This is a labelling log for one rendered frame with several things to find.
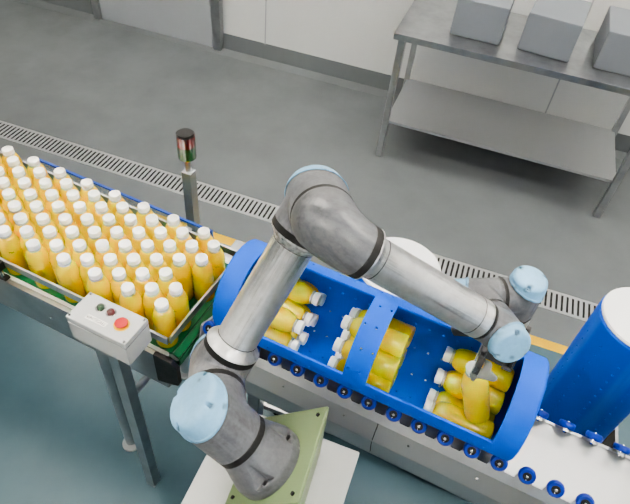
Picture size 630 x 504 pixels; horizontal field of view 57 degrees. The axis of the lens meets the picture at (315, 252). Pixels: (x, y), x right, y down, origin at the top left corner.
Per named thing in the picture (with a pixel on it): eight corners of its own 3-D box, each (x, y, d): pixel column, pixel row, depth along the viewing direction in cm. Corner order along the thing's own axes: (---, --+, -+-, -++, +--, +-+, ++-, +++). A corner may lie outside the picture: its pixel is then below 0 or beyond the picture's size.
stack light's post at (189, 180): (206, 352, 281) (190, 175, 203) (199, 349, 282) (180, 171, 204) (210, 346, 284) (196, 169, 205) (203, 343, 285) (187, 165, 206)
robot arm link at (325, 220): (323, 198, 85) (551, 334, 101) (315, 173, 94) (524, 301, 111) (281, 258, 88) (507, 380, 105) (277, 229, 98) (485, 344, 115)
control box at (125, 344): (130, 366, 159) (124, 344, 152) (72, 337, 164) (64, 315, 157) (152, 340, 166) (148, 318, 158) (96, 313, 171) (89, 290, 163)
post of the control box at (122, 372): (154, 487, 235) (114, 346, 163) (146, 482, 236) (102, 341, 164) (160, 478, 237) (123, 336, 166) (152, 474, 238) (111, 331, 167)
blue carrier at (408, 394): (498, 474, 154) (532, 442, 131) (218, 343, 175) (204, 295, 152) (524, 384, 169) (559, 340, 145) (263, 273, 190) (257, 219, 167)
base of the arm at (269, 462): (275, 506, 104) (239, 478, 100) (229, 494, 115) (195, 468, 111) (311, 432, 113) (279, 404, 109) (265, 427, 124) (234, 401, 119)
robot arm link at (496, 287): (465, 298, 109) (520, 297, 110) (446, 270, 119) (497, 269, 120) (459, 333, 112) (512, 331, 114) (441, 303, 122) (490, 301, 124)
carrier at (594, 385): (544, 491, 232) (592, 459, 243) (654, 374, 169) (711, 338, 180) (496, 432, 248) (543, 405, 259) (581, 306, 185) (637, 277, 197)
